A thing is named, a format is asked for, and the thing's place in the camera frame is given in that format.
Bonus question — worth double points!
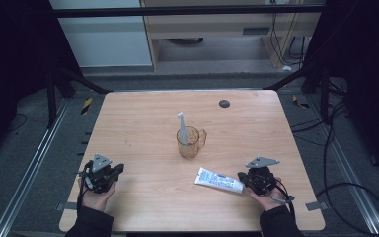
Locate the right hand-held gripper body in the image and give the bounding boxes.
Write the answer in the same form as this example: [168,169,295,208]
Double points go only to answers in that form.
[245,156,278,197]

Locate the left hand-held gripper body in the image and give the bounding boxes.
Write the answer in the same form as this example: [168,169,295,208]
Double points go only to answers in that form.
[78,153,116,195]

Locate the white and blue toothpaste tube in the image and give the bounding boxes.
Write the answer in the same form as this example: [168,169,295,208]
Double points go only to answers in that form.
[193,166,246,195]

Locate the amber glass cup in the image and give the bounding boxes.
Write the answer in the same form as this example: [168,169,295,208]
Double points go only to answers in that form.
[176,125,208,160]

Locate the white electric toothbrush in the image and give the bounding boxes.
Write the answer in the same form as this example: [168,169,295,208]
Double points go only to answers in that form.
[177,111,190,156]

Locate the person's left hand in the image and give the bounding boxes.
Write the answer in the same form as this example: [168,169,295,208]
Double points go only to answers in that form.
[77,179,117,212]

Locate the person's right hand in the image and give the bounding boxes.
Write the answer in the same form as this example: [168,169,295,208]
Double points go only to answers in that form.
[247,177,292,212]

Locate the yellow and black floor tape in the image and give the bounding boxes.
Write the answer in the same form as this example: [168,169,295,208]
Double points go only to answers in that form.
[80,97,94,116]
[291,94,310,110]

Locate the black metal stand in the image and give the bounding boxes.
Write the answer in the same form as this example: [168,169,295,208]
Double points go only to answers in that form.
[265,62,331,125]
[45,67,112,129]

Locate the white cabinet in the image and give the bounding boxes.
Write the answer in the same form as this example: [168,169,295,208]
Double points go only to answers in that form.
[48,0,153,68]

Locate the black curtain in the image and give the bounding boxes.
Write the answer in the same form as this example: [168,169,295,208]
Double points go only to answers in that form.
[304,0,379,182]
[0,0,80,166]

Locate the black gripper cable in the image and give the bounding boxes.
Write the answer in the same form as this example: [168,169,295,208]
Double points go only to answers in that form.
[269,184,297,220]
[76,169,87,211]

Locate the grey metal table bracket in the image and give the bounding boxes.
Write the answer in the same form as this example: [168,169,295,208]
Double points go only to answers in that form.
[305,200,329,212]
[56,201,80,212]

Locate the aluminium floor rail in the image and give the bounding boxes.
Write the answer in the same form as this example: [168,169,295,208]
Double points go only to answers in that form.
[0,98,71,237]
[305,95,379,237]

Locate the black looped floor cable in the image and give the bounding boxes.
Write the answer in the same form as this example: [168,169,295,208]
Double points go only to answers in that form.
[290,100,379,237]

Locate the thin black floor cable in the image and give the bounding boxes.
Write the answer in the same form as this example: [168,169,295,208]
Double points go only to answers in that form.
[8,113,29,134]

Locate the black hanging desk cables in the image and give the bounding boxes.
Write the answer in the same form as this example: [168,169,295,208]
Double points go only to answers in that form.
[270,12,311,67]

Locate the black horizontal frame bar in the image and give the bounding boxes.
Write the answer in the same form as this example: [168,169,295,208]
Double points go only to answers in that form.
[50,4,327,18]

